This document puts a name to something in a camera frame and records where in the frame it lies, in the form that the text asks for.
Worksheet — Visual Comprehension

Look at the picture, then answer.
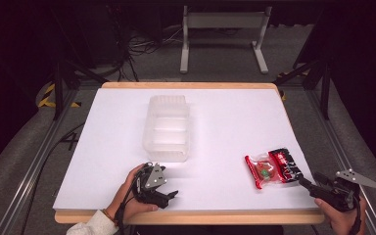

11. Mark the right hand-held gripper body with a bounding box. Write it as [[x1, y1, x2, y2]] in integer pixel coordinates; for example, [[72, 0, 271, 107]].
[[308, 167, 376, 213]]

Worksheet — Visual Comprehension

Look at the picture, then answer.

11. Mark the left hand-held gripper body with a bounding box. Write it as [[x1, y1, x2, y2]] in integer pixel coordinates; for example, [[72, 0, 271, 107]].
[[132, 162, 171, 210]]

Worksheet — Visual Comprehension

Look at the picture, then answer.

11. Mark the black red snack packet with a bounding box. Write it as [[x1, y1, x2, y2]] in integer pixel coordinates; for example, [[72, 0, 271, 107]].
[[267, 147, 305, 184]]

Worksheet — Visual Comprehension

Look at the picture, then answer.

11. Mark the clear red-edged snack packet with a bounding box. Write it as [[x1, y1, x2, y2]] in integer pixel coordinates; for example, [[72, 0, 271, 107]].
[[244, 151, 288, 191]]

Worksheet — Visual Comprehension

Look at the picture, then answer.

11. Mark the person's right hand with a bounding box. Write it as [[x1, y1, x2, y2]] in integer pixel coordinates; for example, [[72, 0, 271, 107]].
[[313, 196, 368, 235]]

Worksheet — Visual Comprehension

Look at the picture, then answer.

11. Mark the person's left hand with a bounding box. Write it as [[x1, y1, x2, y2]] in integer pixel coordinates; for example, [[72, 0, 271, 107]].
[[105, 164, 160, 227]]

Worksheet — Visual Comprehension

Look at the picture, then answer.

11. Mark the clear plastic container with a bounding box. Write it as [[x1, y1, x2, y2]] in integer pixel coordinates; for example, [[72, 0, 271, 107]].
[[142, 94, 191, 164]]

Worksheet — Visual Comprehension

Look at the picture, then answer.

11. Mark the white table sheet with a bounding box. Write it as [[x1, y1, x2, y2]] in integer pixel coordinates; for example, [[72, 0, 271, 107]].
[[52, 87, 318, 212]]

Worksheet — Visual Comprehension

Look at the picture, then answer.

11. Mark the black metal stand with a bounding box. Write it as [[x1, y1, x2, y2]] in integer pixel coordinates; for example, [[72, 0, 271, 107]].
[[52, 58, 110, 121], [271, 61, 333, 121]]

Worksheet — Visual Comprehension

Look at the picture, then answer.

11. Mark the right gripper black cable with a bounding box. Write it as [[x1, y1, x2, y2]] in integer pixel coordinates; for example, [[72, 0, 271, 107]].
[[348, 195, 364, 235]]

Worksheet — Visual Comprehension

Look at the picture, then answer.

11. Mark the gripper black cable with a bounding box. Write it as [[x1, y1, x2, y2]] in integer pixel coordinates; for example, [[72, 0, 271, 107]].
[[113, 169, 145, 229], [348, 195, 364, 235]]

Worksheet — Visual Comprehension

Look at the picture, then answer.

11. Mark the aluminium floor rail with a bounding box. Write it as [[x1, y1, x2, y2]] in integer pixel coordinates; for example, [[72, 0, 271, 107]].
[[305, 88, 376, 235], [0, 87, 81, 235]]

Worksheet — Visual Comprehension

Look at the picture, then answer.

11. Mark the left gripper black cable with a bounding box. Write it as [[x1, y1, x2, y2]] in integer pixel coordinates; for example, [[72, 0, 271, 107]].
[[113, 169, 145, 229]]

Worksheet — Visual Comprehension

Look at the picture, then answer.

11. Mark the wrist bracelet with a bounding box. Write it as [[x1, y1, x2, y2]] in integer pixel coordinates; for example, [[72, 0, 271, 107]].
[[101, 209, 118, 227]]

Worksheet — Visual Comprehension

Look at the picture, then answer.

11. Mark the black floor cable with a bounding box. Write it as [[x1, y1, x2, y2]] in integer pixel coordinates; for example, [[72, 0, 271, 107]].
[[19, 121, 86, 235]]

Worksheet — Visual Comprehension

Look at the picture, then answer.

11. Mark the bundle of floor cables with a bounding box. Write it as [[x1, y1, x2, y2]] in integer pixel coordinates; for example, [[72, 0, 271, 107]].
[[109, 23, 185, 83]]

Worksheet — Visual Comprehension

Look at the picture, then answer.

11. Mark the white metal stand frame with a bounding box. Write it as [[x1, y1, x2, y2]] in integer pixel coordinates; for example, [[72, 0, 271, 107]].
[[179, 5, 273, 75]]

